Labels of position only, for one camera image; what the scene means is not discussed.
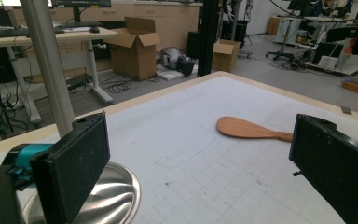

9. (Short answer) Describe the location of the white foam sheet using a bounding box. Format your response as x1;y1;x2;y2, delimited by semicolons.
157;63;199;82

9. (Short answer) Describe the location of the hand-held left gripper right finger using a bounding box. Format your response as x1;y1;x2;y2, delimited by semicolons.
288;113;358;224

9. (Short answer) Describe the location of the metal stand with round base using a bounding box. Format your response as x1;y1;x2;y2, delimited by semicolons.
20;0;142;224

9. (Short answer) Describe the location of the large open cardboard box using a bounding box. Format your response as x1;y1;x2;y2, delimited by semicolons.
103;16;161;81

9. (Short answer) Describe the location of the grey keyboard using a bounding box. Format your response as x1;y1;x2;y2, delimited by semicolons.
0;26;29;39

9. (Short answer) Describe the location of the black computer monitor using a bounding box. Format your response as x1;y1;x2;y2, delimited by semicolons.
50;0;112;22

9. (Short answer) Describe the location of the small cardboard box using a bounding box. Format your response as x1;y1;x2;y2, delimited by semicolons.
212;38;241;74

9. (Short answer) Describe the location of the black keyboard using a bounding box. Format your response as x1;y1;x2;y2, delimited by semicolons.
54;21;103;30

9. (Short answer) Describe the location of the white-legged desk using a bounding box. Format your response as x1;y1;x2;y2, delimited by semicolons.
0;27;119;125

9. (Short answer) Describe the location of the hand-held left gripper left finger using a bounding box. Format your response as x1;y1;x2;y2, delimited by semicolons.
29;112;111;224

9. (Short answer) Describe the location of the coiled black cable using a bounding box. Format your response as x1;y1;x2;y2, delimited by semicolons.
106;81;133;93

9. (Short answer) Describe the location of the white gridded mat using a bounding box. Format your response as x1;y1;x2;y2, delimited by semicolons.
0;76;358;224

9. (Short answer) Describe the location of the black flat device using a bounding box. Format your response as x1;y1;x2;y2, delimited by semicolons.
66;74;92;91

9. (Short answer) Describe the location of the black frame post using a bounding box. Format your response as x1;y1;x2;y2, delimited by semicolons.
198;0;221;77

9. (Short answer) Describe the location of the grey robot head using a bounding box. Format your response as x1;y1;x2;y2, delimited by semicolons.
158;46;197;77

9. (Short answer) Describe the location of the wooden rice spatula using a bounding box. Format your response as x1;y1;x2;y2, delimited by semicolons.
216;116;294;143

